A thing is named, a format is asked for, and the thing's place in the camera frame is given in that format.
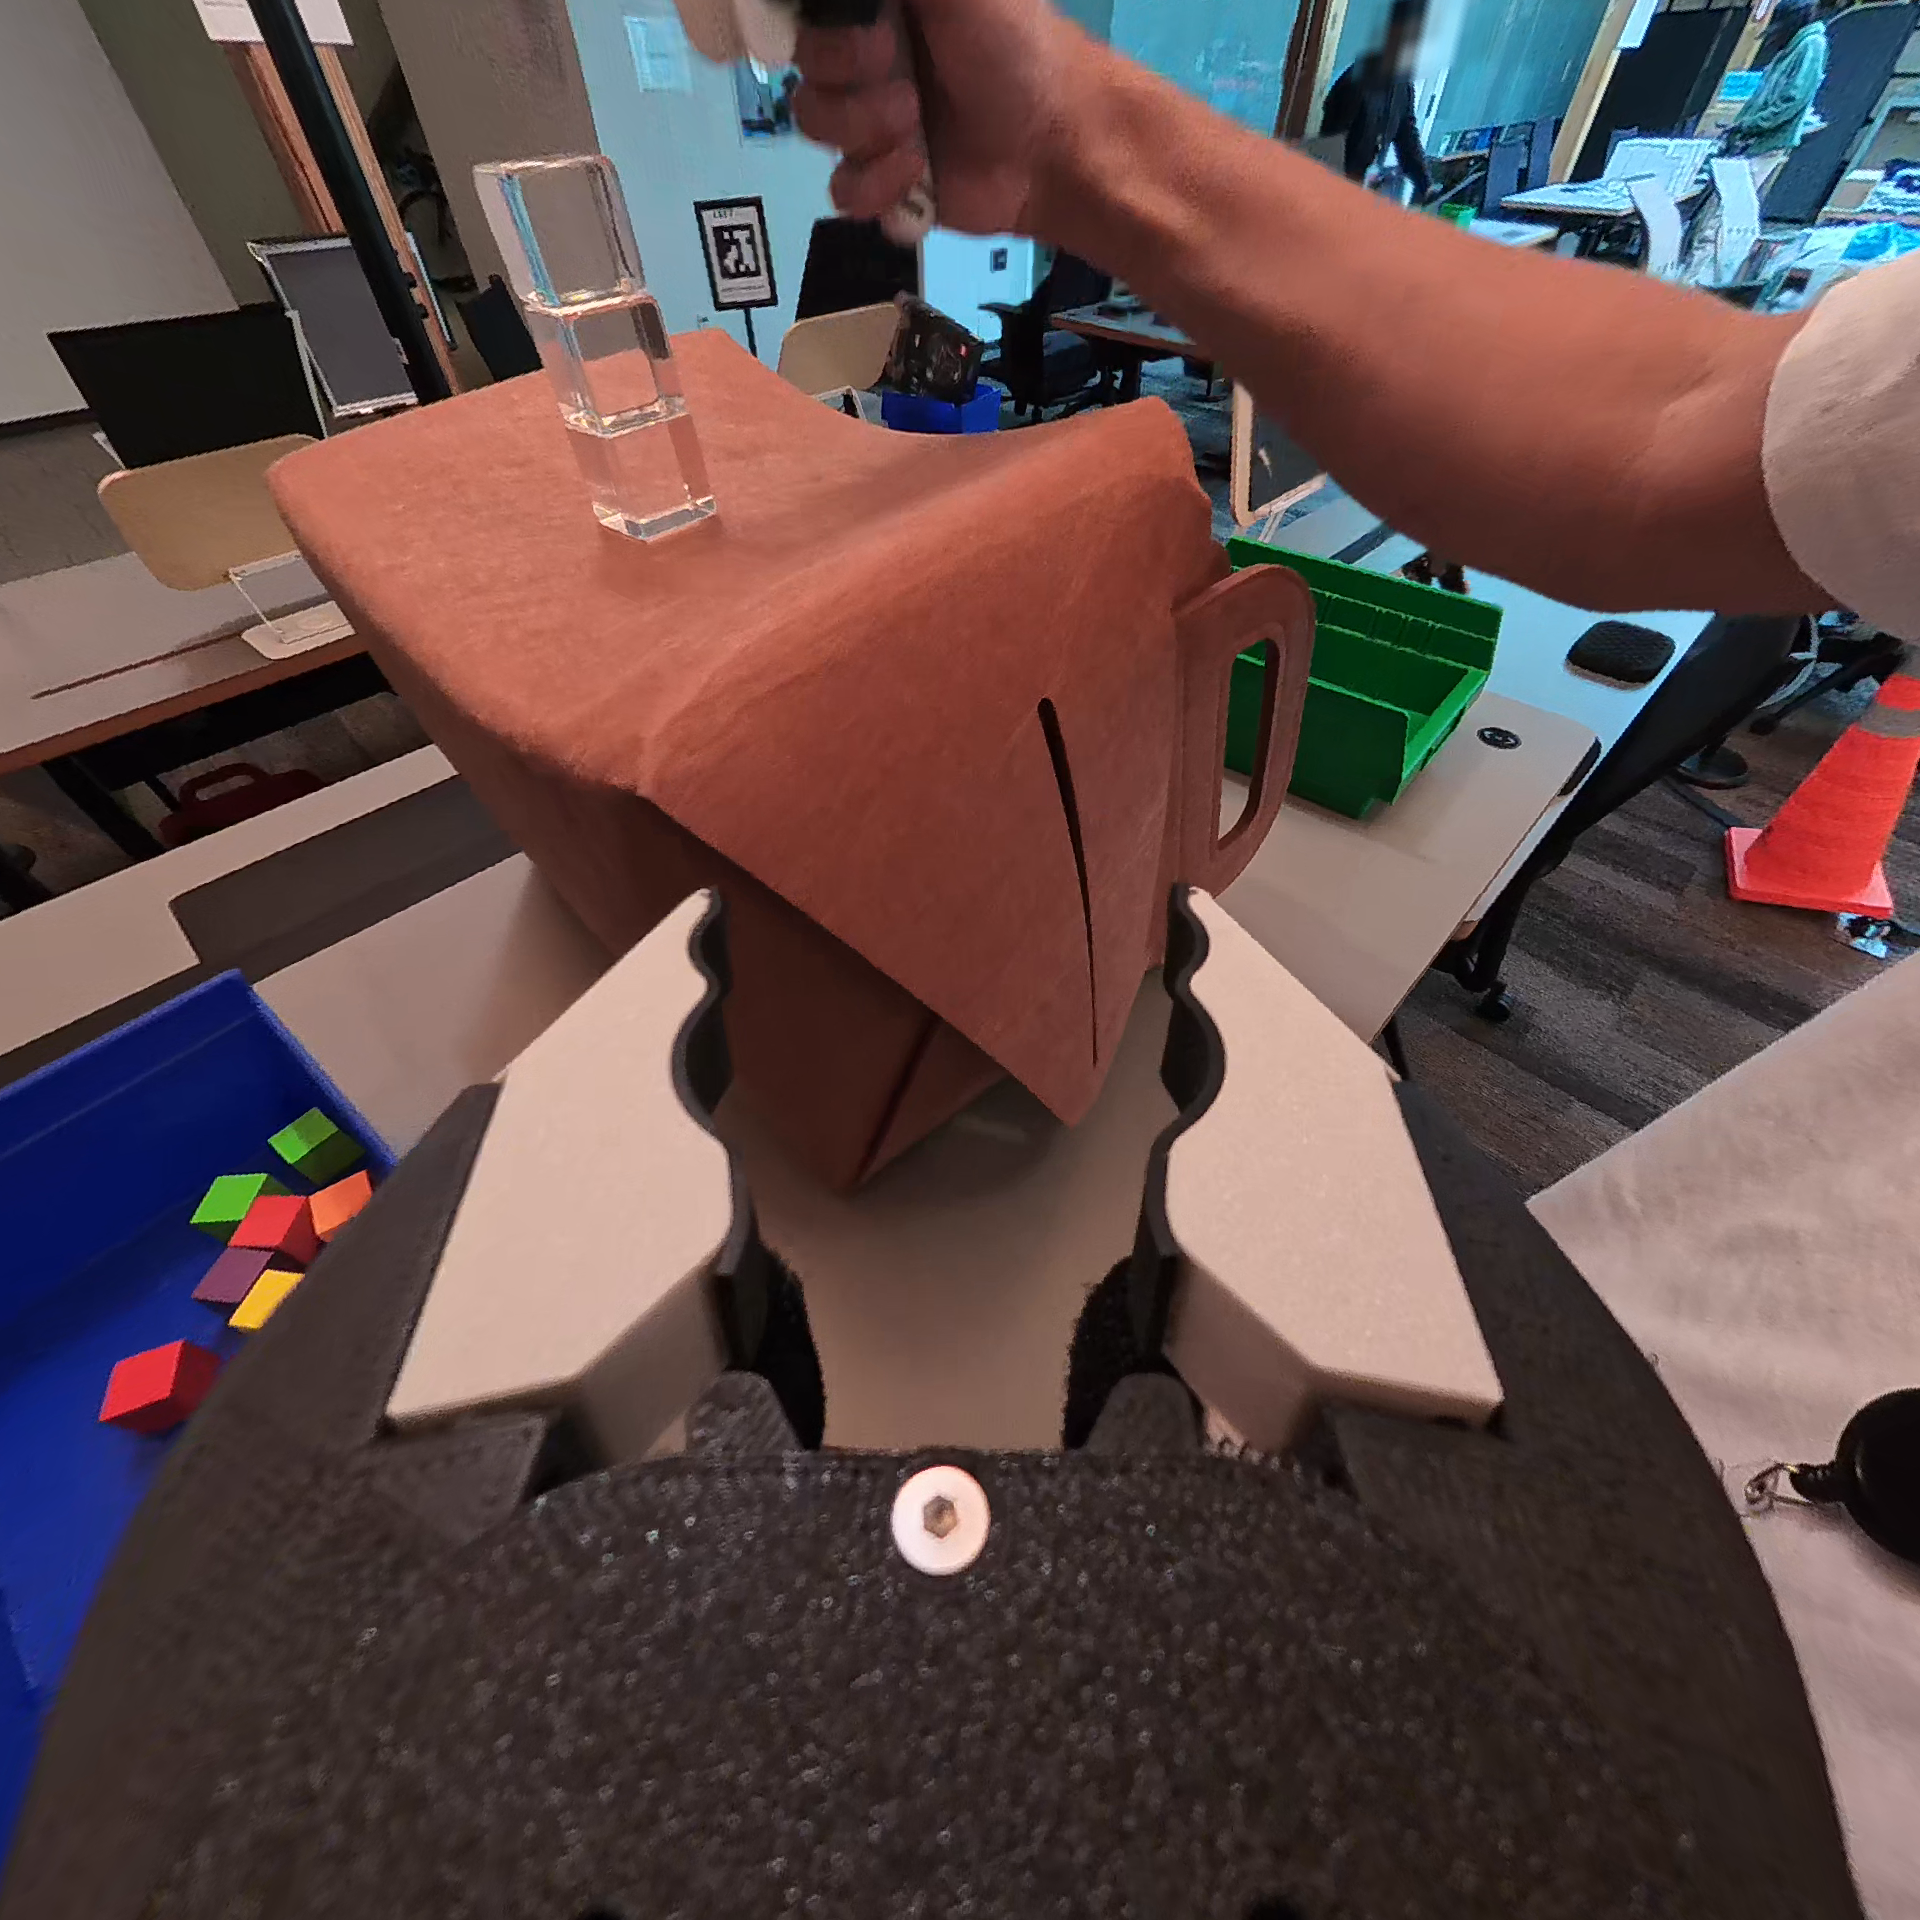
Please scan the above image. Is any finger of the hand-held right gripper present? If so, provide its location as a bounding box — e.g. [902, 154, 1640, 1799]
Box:
[673, 0, 799, 63]

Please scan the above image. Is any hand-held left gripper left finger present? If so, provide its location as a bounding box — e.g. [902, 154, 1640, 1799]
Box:
[386, 888, 754, 1470]

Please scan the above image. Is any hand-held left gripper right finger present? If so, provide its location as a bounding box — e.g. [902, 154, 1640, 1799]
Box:
[1135, 883, 1504, 1455]

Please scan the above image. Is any blue plastic bin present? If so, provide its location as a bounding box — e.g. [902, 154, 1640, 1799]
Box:
[0, 966, 400, 1816]

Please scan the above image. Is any green plastic bin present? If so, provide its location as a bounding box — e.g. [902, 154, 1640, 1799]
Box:
[1223, 537, 1504, 823]

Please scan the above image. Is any person's right forearm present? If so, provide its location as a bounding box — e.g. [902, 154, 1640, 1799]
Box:
[1036, 0, 1839, 617]

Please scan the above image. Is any light grey desk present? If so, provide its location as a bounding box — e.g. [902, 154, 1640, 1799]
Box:
[1276, 495, 1718, 781]
[0, 697, 1605, 1454]

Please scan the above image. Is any person's right hand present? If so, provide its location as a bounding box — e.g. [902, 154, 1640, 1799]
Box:
[791, 0, 1149, 242]

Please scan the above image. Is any printed marker sign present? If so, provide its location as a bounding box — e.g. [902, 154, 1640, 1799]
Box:
[692, 193, 780, 312]

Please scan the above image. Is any black glitter packet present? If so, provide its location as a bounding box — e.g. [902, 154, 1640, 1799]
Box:
[884, 294, 988, 400]

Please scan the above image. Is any black pole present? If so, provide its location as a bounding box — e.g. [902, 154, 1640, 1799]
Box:
[246, 0, 460, 400]

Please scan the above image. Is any framed dark screen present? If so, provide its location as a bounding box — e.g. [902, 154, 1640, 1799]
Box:
[246, 230, 425, 423]

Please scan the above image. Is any red bag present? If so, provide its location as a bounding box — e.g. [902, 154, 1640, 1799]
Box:
[158, 758, 324, 847]

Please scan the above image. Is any rust brown felt bag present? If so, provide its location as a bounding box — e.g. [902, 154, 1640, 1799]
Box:
[266, 326, 1319, 1192]

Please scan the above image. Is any black badge reel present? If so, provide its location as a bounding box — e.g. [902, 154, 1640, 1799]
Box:
[1738, 1387, 1920, 1568]

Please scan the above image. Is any black oval pad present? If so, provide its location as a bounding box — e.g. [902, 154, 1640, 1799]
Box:
[1564, 618, 1678, 687]

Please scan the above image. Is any orange traffic cone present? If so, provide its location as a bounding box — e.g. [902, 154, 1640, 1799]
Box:
[1721, 671, 1920, 921]

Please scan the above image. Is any black flat panel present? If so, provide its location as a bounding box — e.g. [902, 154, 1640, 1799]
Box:
[48, 298, 328, 471]

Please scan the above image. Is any wooden panel on clear stand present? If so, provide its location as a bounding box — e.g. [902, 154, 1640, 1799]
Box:
[96, 434, 366, 663]

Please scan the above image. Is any brown edged grey table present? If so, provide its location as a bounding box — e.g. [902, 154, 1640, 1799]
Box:
[0, 550, 396, 779]

